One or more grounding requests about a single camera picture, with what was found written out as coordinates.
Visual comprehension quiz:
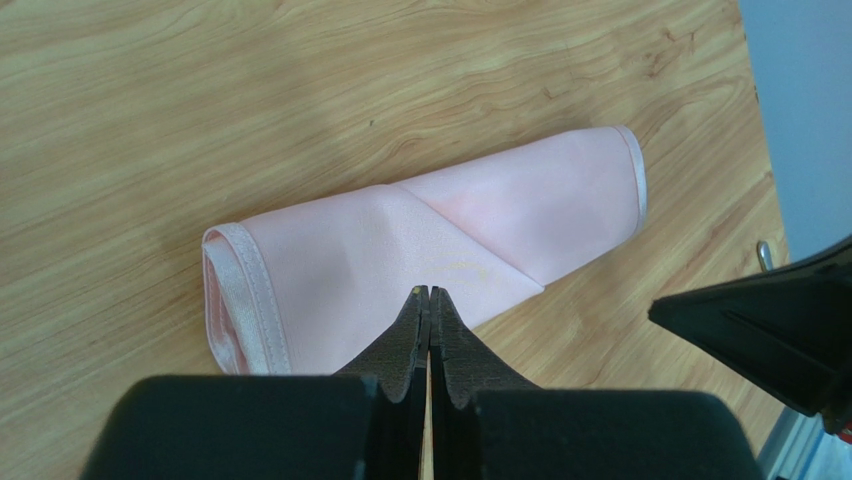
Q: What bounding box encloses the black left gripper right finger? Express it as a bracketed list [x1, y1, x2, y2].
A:
[429, 287, 539, 479]

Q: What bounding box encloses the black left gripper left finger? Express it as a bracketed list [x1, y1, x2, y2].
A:
[334, 286, 430, 479]

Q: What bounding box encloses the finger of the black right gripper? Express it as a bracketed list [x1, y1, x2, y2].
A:
[648, 239, 851, 434]

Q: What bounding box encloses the pink cloth napkin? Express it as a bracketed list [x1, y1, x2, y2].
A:
[202, 126, 648, 375]

